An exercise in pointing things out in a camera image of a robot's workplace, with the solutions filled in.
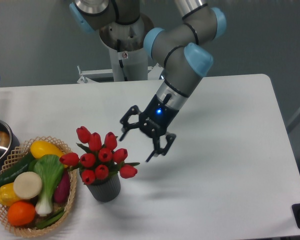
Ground yellow squash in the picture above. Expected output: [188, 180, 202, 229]
[30, 140, 65, 160]

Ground red tulip bouquet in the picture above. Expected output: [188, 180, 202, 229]
[59, 126, 139, 185]

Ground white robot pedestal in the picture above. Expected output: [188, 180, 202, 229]
[76, 13, 166, 85]

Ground green bok choy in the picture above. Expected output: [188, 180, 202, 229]
[33, 154, 64, 217]

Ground orange fruit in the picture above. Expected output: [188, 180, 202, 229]
[7, 201, 36, 227]

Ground woven wicker basket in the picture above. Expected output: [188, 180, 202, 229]
[0, 136, 78, 238]

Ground dark green cucumber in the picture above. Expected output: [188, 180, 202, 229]
[0, 152, 35, 187]

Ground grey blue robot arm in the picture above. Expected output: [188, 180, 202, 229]
[69, 0, 227, 156]

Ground yellow bell pepper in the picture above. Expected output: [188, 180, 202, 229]
[0, 182, 22, 207]

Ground green bean pods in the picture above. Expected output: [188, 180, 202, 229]
[35, 208, 65, 230]

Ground purple sweet potato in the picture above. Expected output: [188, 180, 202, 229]
[53, 170, 71, 204]

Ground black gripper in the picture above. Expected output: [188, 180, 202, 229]
[119, 93, 179, 163]

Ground dark grey ribbed vase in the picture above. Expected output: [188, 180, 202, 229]
[86, 173, 121, 203]

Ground beige round disc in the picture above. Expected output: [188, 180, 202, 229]
[13, 171, 43, 200]

